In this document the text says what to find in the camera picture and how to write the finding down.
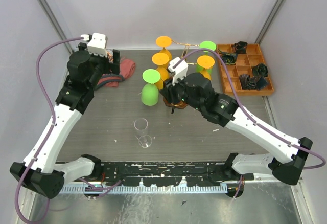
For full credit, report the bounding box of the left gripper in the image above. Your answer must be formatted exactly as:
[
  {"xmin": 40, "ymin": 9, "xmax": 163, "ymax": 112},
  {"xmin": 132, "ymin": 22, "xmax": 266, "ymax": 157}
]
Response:
[{"xmin": 79, "ymin": 42, "xmax": 121, "ymax": 91}]

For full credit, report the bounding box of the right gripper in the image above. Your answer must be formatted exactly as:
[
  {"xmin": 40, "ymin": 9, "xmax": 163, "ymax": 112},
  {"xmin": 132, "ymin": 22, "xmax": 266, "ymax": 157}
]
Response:
[{"xmin": 159, "ymin": 71, "xmax": 203, "ymax": 113}]

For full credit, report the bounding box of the green goblet front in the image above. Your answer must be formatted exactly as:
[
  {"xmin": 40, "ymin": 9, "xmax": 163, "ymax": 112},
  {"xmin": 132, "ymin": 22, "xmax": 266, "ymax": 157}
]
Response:
[{"xmin": 141, "ymin": 69, "xmax": 161, "ymax": 106}]

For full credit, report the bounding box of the green goblet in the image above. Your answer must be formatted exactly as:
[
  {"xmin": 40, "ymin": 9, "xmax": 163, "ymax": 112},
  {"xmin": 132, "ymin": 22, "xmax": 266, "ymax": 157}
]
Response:
[
  {"xmin": 141, "ymin": 69, "xmax": 161, "ymax": 106},
  {"xmin": 196, "ymin": 40, "xmax": 217, "ymax": 72}
]

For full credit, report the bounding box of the orange goblet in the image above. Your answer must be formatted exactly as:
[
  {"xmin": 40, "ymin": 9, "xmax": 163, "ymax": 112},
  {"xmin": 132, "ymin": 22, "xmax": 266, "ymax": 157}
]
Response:
[
  {"xmin": 156, "ymin": 36, "xmax": 172, "ymax": 60},
  {"xmin": 152, "ymin": 52, "xmax": 169, "ymax": 89},
  {"xmin": 197, "ymin": 55, "xmax": 215, "ymax": 80}
]

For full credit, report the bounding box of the clear wine glass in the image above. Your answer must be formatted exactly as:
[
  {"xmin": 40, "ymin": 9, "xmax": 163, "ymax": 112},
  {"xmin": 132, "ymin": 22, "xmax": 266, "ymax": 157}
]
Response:
[{"xmin": 133, "ymin": 118, "xmax": 152, "ymax": 148}]

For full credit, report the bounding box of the orange goblet back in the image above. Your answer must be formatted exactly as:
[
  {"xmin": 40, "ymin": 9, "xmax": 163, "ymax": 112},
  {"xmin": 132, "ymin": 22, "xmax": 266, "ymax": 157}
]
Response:
[{"xmin": 197, "ymin": 55, "xmax": 215, "ymax": 80}]

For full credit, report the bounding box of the green goblet back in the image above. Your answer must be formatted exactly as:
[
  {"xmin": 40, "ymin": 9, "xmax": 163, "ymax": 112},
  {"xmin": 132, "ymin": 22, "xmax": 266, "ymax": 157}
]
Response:
[{"xmin": 196, "ymin": 40, "xmax": 217, "ymax": 72}]

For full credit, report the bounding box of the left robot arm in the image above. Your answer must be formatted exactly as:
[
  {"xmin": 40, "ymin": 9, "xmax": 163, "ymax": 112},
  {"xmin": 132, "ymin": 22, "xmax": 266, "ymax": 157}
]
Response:
[{"xmin": 10, "ymin": 43, "xmax": 121, "ymax": 199}]

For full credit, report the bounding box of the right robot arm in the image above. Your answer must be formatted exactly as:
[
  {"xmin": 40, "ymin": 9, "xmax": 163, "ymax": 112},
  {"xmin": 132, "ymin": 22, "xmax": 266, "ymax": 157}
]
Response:
[{"xmin": 161, "ymin": 73, "xmax": 313, "ymax": 185}]

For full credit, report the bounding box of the gold wine glass rack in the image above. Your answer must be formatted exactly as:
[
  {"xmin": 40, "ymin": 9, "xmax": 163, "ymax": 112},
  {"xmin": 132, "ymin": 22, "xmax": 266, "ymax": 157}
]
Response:
[{"xmin": 160, "ymin": 38, "xmax": 200, "ymax": 114}]

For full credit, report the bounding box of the red printed t-shirt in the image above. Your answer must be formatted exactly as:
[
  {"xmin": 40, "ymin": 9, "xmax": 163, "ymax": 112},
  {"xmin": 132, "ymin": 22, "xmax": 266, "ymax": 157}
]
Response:
[{"xmin": 96, "ymin": 57, "xmax": 136, "ymax": 89}]

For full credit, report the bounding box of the rolled dark tie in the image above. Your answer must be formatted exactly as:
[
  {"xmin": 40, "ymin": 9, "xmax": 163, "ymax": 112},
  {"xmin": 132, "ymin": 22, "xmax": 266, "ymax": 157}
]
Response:
[
  {"xmin": 252, "ymin": 63, "xmax": 268, "ymax": 77},
  {"xmin": 255, "ymin": 76, "xmax": 268, "ymax": 91},
  {"xmin": 239, "ymin": 74, "xmax": 257, "ymax": 90},
  {"xmin": 220, "ymin": 52, "xmax": 238, "ymax": 65},
  {"xmin": 233, "ymin": 41, "xmax": 248, "ymax": 54}
]

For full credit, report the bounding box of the wooden compartment tray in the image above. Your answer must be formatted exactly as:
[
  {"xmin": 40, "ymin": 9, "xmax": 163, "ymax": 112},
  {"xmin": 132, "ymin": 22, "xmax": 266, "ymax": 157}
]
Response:
[{"xmin": 217, "ymin": 42, "xmax": 274, "ymax": 96}]

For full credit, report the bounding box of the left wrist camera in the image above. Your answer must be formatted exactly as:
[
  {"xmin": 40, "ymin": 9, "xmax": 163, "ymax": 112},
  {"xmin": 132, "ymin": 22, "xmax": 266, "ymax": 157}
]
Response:
[{"xmin": 80, "ymin": 33, "xmax": 108, "ymax": 58}]

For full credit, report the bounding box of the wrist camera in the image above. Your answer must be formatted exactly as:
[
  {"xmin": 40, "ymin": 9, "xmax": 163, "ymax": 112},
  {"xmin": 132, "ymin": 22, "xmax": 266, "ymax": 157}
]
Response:
[
  {"xmin": 167, "ymin": 57, "xmax": 189, "ymax": 86},
  {"xmin": 80, "ymin": 33, "xmax": 108, "ymax": 58}
]

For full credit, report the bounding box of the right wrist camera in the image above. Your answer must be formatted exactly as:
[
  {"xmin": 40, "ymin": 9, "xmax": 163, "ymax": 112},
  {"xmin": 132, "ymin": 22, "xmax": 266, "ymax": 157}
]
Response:
[{"xmin": 167, "ymin": 57, "xmax": 189, "ymax": 86}]

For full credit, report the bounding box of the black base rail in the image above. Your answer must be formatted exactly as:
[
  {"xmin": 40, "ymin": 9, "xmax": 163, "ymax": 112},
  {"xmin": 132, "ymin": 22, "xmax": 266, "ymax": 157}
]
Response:
[{"xmin": 83, "ymin": 161, "xmax": 240, "ymax": 187}]

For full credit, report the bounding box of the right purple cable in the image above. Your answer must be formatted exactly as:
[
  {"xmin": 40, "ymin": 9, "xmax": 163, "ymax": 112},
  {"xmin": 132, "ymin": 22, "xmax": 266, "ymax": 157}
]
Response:
[{"xmin": 171, "ymin": 49, "xmax": 326, "ymax": 199}]

